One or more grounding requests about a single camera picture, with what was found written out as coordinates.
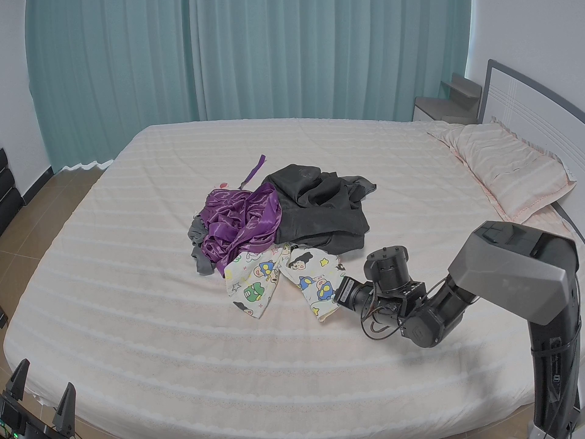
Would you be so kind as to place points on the white printed pyjama top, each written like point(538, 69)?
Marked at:
point(256, 286)

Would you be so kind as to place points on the dark grey garment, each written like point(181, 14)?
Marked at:
point(320, 208)

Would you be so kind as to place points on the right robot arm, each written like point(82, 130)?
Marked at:
point(516, 272)

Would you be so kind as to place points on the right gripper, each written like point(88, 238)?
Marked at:
point(354, 295)

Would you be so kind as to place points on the bed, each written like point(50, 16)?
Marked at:
point(137, 345)

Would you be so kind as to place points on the white grey bedside table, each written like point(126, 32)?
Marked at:
point(450, 103)

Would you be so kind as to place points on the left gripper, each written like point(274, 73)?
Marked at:
point(23, 421)

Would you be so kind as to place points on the black chest of drawers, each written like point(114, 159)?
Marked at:
point(7, 190)

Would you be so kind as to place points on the pale pink pillow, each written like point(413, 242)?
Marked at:
point(507, 172)

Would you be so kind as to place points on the purple satin garment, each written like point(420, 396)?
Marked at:
point(242, 217)

